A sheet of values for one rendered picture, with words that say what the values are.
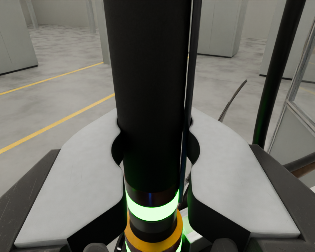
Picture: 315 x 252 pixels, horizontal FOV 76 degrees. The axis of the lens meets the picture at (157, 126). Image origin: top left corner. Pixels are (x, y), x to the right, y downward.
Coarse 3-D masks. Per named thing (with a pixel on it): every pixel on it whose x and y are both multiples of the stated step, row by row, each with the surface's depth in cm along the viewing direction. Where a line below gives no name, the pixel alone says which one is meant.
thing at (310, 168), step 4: (308, 164) 24; (312, 164) 24; (300, 168) 23; (304, 168) 23; (308, 168) 24; (312, 168) 24; (292, 172) 23; (296, 172) 23; (300, 172) 23; (304, 172) 23; (308, 172) 24; (296, 176) 23; (300, 176) 23
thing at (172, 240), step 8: (128, 216) 15; (128, 224) 14; (128, 232) 14; (176, 232) 14; (128, 240) 14; (136, 240) 13; (168, 240) 13; (176, 240) 14; (144, 248) 13; (152, 248) 13; (160, 248) 13; (168, 248) 13
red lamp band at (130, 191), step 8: (128, 184) 11; (176, 184) 12; (128, 192) 12; (136, 192) 11; (144, 192) 11; (152, 192) 11; (160, 192) 11; (168, 192) 11; (176, 192) 12; (136, 200) 11; (144, 200) 11; (152, 200) 11; (160, 200) 11; (168, 200) 12
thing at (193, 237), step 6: (186, 210) 19; (186, 234) 17; (192, 234) 17; (198, 234) 17; (186, 240) 17; (192, 240) 16; (198, 240) 16; (204, 240) 17; (186, 246) 17; (192, 246) 16; (198, 246) 17; (204, 246) 18; (210, 246) 18
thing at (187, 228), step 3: (186, 216) 18; (183, 219) 18; (186, 219) 18; (183, 222) 17; (186, 222) 17; (183, 225) 17; (186, 225) 17; (189, 225) 17; (183, 228) 17; (186, 228) 17; (189, 228) 17; (183, 231) 17; (186, 231) 17; (189, 231) 17; (192, 231) 17; (183, 234) 17; (183, 237) 17; (183, 240) 17
